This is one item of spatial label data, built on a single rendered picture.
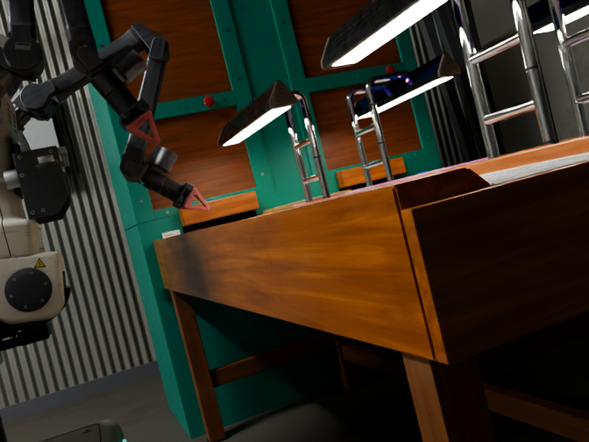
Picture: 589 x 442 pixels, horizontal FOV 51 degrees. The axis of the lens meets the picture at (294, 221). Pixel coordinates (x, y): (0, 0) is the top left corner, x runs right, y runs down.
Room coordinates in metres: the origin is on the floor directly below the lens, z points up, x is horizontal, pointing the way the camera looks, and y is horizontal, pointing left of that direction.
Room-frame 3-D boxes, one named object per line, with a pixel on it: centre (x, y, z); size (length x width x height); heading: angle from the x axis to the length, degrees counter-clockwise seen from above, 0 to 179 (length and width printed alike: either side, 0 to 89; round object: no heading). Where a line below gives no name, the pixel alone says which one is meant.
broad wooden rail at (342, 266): (1.49, 0.16, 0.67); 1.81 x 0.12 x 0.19; 21
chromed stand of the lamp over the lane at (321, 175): (2.02, -0.02, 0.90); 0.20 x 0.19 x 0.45; 21
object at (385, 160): (2.16, -0.39, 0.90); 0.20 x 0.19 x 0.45; 21
